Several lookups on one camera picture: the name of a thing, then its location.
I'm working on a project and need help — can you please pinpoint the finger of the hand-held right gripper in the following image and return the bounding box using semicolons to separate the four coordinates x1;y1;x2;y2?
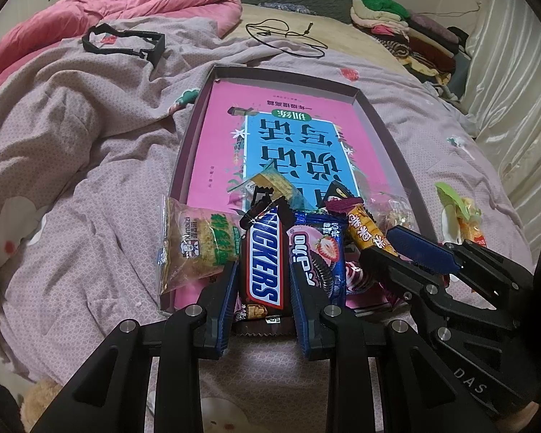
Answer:
386;227;535;307
358;247;449;314

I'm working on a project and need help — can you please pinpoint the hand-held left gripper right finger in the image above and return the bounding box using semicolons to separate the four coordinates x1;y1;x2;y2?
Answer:
289;268;497;433

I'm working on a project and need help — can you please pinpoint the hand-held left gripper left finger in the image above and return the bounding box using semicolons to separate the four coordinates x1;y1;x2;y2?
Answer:
29;262;241;433

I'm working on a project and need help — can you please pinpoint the clear red candy packet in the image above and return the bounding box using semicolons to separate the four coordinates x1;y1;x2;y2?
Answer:
370;192;415;231

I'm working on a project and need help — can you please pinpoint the purple cracker packet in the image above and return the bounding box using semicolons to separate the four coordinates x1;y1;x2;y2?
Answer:
327;196;400;258

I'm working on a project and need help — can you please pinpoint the green bread packet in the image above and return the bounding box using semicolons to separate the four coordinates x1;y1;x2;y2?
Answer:
434;181;485;253

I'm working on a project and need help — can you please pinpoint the brown chocolate bar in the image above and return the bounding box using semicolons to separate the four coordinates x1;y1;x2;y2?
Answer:
232;205;296;337

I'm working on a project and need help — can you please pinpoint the orange snack packet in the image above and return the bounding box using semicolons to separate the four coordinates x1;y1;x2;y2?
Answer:
460;198;487;246

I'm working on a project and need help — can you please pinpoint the blue cookie packet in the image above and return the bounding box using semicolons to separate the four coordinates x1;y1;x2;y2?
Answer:
286;210;348;307

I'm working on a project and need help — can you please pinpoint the clear rice cake packet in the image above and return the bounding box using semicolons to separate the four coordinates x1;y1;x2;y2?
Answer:
155;195;242;294

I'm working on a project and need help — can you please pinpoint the black and red snack packet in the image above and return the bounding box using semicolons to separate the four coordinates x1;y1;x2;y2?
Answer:
327;180;366;213

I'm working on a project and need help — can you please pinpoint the clear yellow snack packet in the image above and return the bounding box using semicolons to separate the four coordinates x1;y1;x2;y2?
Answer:
241;172;305;210

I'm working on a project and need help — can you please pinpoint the grey cloth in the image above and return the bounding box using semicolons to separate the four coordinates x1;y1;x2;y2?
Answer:
424;82;467;113

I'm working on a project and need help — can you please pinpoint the cream satin curtain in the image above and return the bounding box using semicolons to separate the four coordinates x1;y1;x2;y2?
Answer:
460;0;541;235

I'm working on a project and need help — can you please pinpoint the pink and blue book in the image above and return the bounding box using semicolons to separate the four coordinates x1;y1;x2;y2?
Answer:
187;79;409;235

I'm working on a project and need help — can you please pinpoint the brown plush toy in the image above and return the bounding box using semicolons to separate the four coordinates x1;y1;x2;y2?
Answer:
20;376;66;433

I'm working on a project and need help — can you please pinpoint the pile of folded clothes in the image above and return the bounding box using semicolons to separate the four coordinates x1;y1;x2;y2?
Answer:
349;0;472;86

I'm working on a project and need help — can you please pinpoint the beige blanket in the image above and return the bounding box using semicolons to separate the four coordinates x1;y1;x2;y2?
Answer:
221;2;415;82

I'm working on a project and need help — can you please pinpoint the blue patterned cloth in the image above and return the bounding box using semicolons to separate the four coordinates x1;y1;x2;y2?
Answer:
257;1;318;13

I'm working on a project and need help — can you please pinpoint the pink quilt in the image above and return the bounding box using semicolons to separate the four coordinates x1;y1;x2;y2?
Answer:
0;0;244;104

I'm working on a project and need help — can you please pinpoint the thin black wall cable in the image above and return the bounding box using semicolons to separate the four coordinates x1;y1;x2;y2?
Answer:
417;0;484;18

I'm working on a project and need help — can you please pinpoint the black plastic bracket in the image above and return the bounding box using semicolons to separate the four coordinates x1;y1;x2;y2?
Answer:
82;23;167;65

